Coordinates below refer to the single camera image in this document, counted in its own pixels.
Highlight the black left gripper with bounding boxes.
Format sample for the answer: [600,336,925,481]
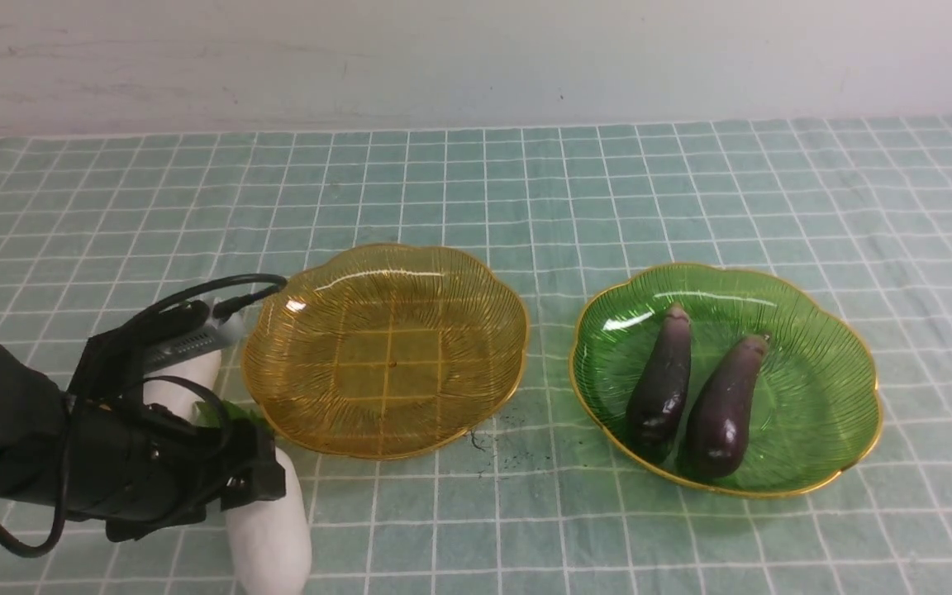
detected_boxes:
[55,399,287,542]

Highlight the white radish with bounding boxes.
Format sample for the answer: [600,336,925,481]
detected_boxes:
[226,445,312,594]
[142,351,222,422]

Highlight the purple eggplant with stem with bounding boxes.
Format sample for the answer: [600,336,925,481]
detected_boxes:
[625,302,692,449]

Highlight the green glass plate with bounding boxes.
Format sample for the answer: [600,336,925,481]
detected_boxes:
[568,263,884,498]

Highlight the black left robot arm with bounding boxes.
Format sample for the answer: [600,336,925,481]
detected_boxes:
[0,334,287,558]

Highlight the amber glass plate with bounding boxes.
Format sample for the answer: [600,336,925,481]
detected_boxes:
[240,244,531,460]

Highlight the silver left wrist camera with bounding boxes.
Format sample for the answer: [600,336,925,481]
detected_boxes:
[143,316,246,374]

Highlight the black camera cable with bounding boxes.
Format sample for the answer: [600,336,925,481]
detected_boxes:
[0,274,288,559]

